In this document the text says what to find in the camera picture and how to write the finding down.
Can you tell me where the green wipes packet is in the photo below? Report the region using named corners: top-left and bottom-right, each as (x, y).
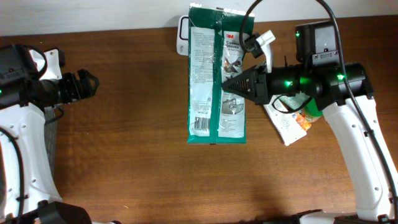
top-left (187, 3), bottom-right (254, 144)

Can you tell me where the grey plastic mesh basket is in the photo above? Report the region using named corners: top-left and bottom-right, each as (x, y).
top-left (44, 121), bottom-right (58, 177)

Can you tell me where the orange tissue pack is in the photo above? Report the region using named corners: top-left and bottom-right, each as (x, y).
top-left (294, 112), bottom-right (312, 131)

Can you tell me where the black left camera cable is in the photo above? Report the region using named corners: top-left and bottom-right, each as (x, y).
top-left (0, 127), bottom-right (25, 224)

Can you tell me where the white cream tube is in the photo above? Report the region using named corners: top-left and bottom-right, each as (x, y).
top-left (263, 96), bottom-right (307, 146)

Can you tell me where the teal tissue pack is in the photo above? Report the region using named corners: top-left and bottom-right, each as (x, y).
top-left (279, 93), bottom-right (310, 110)

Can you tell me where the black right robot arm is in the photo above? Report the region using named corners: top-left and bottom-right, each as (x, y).
top-left (222, 21), bottom-right (397, 223)

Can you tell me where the white barcode scanner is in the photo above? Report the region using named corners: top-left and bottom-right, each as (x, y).
top-left (176, 15), bottom-right (189, 56)

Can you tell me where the black right camera cable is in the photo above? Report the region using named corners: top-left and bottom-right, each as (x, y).
top-left (238, 0), bottom-right (398, 218)

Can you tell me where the green lid seasoning jar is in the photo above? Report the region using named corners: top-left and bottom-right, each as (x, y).
top-left (303, 99), bottom-right (323, 123)

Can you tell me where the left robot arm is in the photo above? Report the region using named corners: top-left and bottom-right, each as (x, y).
top-left (1, 44), bottom-right (100, 223)

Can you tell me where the black camera cable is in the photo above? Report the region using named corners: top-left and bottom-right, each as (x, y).
top-left (0, 127), bottom-right (25, 224)
top-left (238, 0), bottom-right (398, 218)

